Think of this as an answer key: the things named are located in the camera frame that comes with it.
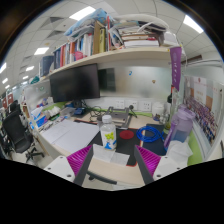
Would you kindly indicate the black office chair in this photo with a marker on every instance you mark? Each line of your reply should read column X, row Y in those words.
column 14, row 107
column 16, row 133

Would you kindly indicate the large white paper sheet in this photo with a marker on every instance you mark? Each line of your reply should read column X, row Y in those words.
column 78, row 138
column 55, row 131

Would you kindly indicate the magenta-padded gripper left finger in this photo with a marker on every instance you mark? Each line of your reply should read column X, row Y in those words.
column 78, row 160

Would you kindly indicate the black desk mat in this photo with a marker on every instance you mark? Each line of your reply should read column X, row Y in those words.
column 126, row 146

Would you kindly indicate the black computer monitor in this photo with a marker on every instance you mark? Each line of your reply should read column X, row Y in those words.
column 75, row 83

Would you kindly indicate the clear plastic water bottle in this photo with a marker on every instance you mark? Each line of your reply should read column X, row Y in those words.
column 108, row 135

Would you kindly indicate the crumpled white tissue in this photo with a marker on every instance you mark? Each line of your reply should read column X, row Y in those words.
column 178, row 151

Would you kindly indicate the large purple water bottle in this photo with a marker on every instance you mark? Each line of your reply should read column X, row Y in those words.
column 180, row 128

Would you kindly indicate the white ceramic jar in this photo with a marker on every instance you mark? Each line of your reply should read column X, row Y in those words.
column 158, row 110

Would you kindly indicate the purple pennant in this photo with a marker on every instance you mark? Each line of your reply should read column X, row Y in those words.
column 176, row 65

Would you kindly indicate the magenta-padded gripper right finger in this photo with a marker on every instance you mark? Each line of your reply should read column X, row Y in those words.
column 150, row 160

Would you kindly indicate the small printed paper slip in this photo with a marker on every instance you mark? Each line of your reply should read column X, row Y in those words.
column 105, row 154

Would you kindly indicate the blue sticker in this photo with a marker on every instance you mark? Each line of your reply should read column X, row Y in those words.
column 130, row 72

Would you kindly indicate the group photo poster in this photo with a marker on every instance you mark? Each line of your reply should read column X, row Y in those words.
column 203, row 113

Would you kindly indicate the shelf with books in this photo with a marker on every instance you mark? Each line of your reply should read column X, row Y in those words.
column 100, row 40

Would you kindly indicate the orange sticker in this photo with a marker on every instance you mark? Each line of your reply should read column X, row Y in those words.
column 153, row 81

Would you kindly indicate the small blue box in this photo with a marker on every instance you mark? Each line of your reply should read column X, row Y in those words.
column 78, row 111

